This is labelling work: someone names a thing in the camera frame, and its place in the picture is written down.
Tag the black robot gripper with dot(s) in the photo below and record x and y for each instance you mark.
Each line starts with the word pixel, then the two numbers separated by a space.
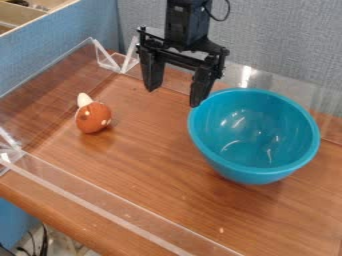
pixel 202 57

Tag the blue plastic bowl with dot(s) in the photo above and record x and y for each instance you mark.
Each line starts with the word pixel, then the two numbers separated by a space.
pixel 255 135

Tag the brown toy mushroom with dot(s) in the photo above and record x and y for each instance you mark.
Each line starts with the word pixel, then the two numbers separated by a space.
pixel 92 116

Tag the clear acrylic barrier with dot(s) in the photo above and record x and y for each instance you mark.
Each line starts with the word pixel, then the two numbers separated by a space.
pixel 129 190

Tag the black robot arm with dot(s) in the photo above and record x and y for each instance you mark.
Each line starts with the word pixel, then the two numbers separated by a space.
pixel 187 21

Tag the wooden shelf box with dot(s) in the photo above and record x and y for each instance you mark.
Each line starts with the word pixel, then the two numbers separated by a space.
pixel 20 12

